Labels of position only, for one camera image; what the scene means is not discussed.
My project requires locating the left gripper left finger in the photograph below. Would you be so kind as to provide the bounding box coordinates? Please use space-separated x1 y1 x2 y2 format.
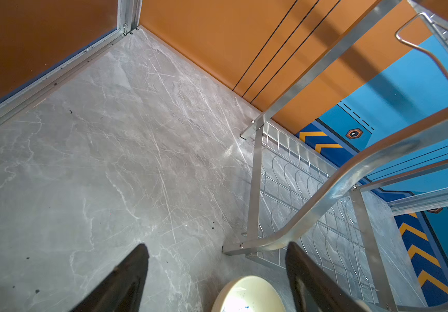
72 244 149 311

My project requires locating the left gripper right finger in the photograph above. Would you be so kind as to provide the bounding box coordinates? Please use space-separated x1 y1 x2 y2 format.
286 242 371 311

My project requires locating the cream white bowl top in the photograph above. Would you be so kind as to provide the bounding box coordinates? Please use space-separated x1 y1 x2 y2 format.
211 276 286 312

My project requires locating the stainless steel dish rack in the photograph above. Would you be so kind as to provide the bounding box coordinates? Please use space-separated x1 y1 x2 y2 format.
221 0 448 312

